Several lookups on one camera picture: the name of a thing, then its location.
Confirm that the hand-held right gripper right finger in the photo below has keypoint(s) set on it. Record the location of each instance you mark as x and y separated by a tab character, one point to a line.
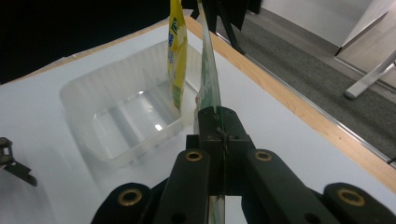
267	186

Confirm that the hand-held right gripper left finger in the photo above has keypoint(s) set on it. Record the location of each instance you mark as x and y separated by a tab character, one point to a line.
190	186

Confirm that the clear plastic container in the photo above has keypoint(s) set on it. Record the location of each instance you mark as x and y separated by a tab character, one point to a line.
124	109

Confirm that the green and red seasoning packet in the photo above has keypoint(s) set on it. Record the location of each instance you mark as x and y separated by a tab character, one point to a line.
208	77

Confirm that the yellow spouted pouch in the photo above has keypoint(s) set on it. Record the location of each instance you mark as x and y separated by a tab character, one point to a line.
177	46

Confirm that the black curtain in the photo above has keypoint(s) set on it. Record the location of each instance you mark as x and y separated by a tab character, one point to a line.
62	25

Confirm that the black metal stand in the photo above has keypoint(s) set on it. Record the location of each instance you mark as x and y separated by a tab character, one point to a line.
232	31

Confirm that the white metal desk frame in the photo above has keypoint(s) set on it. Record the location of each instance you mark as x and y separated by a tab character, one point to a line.
367	82

